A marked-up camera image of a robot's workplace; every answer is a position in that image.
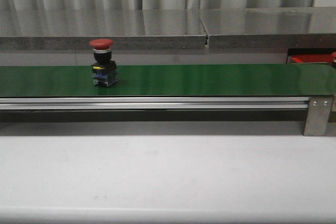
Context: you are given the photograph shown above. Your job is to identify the grey stone counter slab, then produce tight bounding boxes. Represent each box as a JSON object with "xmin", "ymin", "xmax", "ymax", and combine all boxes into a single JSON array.
[
  {"xmin": 1, "ymin": 10, "xmax": 207, "ymax": 51},
  {"xmin": 199, "ymin": 7, "xmax": 335, "ymax": 49}
]

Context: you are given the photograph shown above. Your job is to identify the aluminium conveyor side rail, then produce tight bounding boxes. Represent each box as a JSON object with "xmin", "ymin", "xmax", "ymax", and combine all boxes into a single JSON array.
[{"xmin": 1, "ymin": 97, "xmax": 310, "ymax": 110}]

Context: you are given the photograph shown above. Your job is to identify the green conveyor belt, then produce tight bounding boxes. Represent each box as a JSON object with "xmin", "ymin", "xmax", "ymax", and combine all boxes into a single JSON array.
[{"xmin": 1, "ymin": 64, "xmax": 335, "ymax": 98}]

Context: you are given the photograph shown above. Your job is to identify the red plastic tray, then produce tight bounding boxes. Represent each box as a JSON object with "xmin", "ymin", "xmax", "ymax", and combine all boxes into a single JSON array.
[{"xmin": 290, "ymin": 54, "xmax": 334, "ymax": 65}]

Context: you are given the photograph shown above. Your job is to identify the steel conveyor support bracket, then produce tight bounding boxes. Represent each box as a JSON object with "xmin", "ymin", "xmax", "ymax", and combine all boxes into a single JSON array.
[{"xmin": 303, "ymin": 97, "xmax": 333, "ymax": 136}]

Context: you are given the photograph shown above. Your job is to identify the grey stone counter slab right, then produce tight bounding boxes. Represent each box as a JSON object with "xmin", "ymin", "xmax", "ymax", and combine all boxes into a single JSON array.
[{"xmin": 199, "ymin": 7, "xmax": 335, "ymax": 49}]

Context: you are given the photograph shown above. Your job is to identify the grey stone counter slab left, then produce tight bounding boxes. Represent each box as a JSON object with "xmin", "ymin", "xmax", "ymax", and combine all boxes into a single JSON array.
[{"xmin": 1, "ymin": 10, "xmax": 207, "ymax": 51}]

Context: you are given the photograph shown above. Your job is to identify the red mushroom push button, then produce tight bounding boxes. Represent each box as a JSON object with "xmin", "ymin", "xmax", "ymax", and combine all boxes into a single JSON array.
[
  {"xmin": 331, "ymin": 52, "xmax": 336, "ymax": 68},
  {"xmin": 89, "ymin": 38, "xmax": 118, "ymax": 87}
]

